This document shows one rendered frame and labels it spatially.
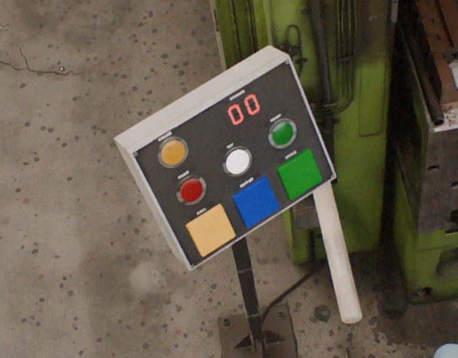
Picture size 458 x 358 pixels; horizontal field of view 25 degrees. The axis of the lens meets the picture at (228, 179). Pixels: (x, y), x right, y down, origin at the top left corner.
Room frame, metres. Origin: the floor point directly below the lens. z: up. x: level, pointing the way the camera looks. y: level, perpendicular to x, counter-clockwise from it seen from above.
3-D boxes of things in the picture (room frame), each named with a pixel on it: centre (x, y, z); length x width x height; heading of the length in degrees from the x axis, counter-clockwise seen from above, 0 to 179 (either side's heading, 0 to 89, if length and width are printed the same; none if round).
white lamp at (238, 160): (0.97, -0.02, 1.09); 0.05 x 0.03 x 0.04; 89
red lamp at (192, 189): (0.93, 0.07, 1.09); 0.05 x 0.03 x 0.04; 89
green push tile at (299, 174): (0.97, -0.13, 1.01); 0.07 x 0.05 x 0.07; 114
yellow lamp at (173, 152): (0.97, 0.09, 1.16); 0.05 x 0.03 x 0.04; 89
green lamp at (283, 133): (1.01, -0.11, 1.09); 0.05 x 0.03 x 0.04; 89
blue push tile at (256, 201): (0.93, -0.04, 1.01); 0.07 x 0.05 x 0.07; 114
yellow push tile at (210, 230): (0.89, 0.05, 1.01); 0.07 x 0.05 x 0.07; 114
